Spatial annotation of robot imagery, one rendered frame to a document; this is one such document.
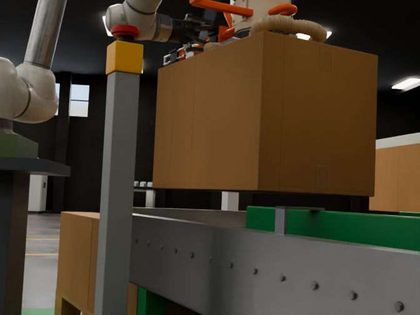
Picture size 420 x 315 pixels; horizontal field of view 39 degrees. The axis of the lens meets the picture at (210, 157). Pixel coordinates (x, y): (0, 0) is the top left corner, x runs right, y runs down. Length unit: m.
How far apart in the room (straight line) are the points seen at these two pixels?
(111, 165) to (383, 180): 2.28
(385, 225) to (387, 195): 2.38
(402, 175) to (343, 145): 1.63
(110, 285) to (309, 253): 0.54
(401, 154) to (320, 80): 1.71
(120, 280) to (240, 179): 0.40
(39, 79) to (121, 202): 1.03
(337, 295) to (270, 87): 0.71
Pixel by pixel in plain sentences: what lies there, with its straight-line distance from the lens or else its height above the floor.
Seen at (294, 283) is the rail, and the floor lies 0.52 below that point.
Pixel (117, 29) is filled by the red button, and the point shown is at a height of 1.03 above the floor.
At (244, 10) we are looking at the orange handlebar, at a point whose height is 1.20.
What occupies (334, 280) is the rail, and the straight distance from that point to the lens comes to 0.93.
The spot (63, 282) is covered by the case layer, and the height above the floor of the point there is 0.20.
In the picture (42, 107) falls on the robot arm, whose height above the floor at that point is 0.96.
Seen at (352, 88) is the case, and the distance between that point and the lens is 1.68.
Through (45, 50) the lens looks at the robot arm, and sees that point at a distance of 2.33.
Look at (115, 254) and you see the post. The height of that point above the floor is 0.52.
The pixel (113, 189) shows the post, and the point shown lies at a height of 0.66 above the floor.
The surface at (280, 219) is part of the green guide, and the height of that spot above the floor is 0.62.
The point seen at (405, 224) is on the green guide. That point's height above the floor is 0.63.
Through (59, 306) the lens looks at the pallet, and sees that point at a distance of 3.19.
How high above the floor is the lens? 0.66
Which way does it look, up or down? 4 degrees up
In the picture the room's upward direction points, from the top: 3 degrees clockwise
